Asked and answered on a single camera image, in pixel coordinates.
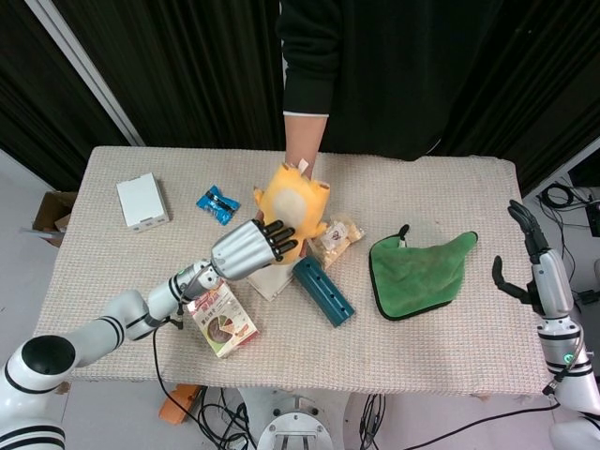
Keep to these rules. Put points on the white silver robot base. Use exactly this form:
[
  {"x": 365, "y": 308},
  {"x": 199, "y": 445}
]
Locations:
[{"x": 293, "y": 422}]

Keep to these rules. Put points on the red green snack box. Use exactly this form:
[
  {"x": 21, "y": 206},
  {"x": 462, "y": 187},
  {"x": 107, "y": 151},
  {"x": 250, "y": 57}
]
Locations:
[{"x": 225, "y": 323}]

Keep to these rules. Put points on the flat silver pouch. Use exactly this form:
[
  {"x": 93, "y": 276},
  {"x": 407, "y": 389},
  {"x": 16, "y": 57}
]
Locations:
[{"x": 272, "y": 284}]

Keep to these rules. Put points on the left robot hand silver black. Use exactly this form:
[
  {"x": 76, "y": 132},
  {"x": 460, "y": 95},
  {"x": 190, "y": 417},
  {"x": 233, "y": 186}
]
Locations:
[{"x": 244, "y": 250}]

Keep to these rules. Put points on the blue snack packet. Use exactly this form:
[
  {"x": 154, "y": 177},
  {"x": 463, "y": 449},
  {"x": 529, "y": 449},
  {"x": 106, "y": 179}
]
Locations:
[{"x": 218, "y": 206}]

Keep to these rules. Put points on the black power adapter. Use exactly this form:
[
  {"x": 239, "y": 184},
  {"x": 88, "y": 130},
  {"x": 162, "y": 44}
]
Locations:
[{"x": 588, "y": 296}]

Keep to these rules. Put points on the brown cardboard box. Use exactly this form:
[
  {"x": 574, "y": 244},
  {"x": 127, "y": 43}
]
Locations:
[{"x": 49, "y": 211}]

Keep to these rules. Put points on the person's black sweater torso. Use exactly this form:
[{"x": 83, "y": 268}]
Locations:
[{"x": 375, "y": 70}]

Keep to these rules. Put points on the white frame bar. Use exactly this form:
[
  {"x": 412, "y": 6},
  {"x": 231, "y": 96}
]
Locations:
[{"x": 562, "y": 171}]

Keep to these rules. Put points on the yellow plush toy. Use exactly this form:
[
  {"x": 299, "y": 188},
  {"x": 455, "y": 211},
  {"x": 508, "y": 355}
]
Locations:
[{"x": 290, "y": 197}]

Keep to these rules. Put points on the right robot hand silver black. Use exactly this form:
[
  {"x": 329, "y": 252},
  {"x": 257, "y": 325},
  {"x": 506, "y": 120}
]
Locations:
[{"x": 553, "y": 286}]

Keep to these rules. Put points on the green cloth with black trim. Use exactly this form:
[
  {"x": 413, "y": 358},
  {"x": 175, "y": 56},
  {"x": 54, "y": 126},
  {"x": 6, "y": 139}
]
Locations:
[{"x": 412, "y": 276}]

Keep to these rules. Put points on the clear bag of beige snacks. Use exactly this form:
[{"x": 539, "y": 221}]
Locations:
[{"x": 340, "y": 236}]

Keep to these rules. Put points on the black pleated curtain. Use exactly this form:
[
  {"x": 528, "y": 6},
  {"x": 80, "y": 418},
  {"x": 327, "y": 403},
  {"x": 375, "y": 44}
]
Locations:
[
  {"x": 28, "y": 94},
  {"x": 187, "y": 70}
]

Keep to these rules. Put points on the teal block with holes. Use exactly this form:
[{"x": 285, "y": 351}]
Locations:
[{"x": 324, "y": 291}]

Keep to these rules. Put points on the small white box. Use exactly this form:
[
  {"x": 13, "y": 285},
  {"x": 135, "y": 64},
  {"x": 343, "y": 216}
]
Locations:
[{"x": 140, "y": 201}]

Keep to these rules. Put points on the orange object under table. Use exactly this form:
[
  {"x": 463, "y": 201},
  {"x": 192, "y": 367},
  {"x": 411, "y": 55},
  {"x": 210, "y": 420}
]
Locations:
[{"x": 174, "y": 404}]

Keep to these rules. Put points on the person's bare forearm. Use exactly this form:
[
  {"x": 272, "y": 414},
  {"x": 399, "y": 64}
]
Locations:
[{"x": 302, "y": 140}]

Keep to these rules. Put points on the white diagonal frame strip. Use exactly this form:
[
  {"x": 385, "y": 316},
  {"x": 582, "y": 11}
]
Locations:
[{"x": 84, "y": 51}]

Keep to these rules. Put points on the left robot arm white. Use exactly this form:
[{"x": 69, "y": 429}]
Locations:
[{"x": 94, "y": 337}]

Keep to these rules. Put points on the person's open bare hand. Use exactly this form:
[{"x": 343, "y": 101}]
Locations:
[{"x": 260, "y": 216}]

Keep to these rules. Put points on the beige woven tablecloth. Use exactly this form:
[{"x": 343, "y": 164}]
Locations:
[{"x": 375, "y": 356}]

